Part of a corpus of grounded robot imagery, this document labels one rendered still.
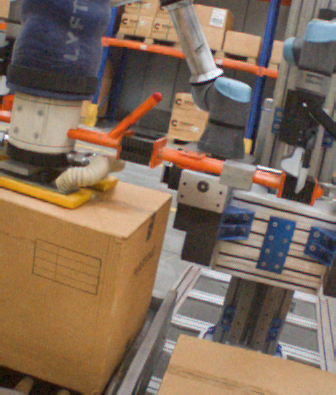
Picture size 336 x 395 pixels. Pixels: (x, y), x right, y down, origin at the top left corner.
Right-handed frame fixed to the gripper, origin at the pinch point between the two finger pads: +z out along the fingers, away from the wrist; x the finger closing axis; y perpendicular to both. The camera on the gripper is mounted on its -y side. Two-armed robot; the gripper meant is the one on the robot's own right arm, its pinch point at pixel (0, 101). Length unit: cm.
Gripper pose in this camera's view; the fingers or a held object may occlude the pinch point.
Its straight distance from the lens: 156.8
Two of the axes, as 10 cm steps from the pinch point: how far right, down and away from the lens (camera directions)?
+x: 2.3, -1.6, 9.6
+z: -2.0, 9.6, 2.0
